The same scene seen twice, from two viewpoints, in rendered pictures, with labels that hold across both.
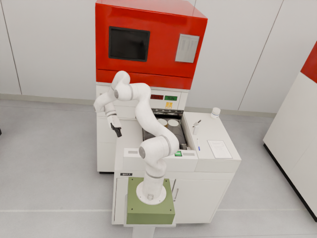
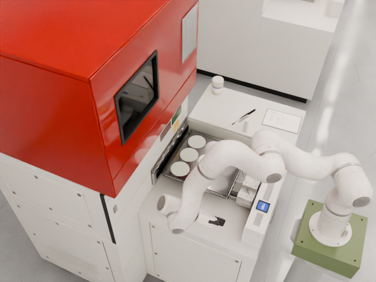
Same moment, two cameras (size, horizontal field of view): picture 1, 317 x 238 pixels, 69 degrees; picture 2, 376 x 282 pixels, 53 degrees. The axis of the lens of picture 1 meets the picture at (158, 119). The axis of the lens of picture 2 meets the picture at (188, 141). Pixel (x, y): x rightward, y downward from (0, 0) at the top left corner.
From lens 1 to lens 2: 1.48 m
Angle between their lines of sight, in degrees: 42
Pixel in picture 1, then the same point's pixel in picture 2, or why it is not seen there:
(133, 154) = (262, 220)
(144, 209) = (356, 247)
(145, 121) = (325, 170)
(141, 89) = (276, 140)
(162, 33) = (167, 38)
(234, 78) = not seen: hidden behind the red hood
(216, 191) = not seen: hidden behind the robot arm
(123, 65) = (139, 134)
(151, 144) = (366, 184)
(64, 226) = not seen: outside the picture
